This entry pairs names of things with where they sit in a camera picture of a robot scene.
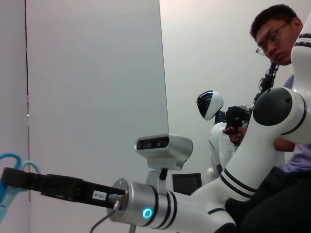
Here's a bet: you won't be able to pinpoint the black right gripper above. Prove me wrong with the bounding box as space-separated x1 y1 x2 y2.
1 167 127 211

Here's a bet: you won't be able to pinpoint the blue scissors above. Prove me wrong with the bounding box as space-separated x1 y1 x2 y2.
0 152 41 219

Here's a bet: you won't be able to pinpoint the black handheld controller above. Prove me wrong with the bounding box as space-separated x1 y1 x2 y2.
225 106 253 146

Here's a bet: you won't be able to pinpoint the man's hand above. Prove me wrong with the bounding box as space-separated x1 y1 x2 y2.
223 126 247 144

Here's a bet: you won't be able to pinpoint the black monitor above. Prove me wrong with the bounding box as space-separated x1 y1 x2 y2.
172 172 202 196

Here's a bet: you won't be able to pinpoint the white black-faced humanoid robot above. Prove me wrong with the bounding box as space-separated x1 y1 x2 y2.
196 90 255 185

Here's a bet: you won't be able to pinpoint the man with glasses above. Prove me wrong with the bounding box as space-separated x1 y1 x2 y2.
223 3 311 233

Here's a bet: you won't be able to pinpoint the grey right arm cable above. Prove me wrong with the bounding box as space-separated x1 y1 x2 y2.
90 194 125 233

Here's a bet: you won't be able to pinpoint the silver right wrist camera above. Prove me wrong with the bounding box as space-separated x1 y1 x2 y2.
134 133 194 195

